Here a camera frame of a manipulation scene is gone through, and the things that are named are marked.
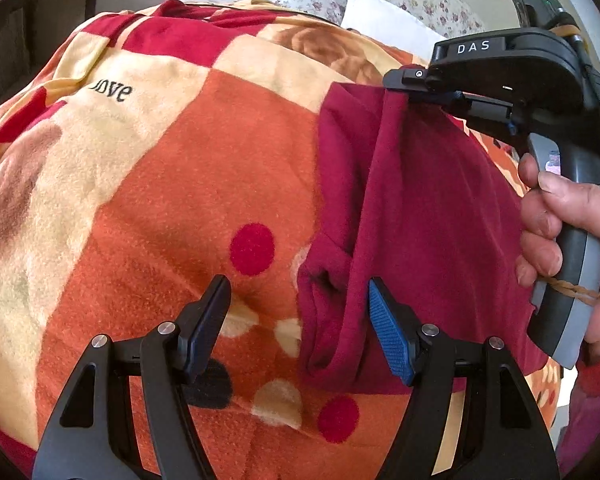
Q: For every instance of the orange red printed blanket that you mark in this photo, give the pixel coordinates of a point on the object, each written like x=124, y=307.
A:
x=155, y=185

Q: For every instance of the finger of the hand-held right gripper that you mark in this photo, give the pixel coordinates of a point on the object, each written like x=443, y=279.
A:
x=480, y=107
x=410, y=79

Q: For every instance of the white pillow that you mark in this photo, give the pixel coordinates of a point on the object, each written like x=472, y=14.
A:
x=375, y=15

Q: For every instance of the person's right hand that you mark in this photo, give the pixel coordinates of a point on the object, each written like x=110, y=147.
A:
x=540, y=220

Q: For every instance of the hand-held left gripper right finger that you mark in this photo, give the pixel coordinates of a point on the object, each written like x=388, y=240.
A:
x=391, y=335

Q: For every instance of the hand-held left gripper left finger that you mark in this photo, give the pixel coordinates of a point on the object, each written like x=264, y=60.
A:
x=207, y=322

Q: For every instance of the dark wooden chair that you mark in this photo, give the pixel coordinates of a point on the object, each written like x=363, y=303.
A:
x=25, y=25

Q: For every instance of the maroon garment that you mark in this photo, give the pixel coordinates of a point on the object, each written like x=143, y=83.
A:
x=430, y=210

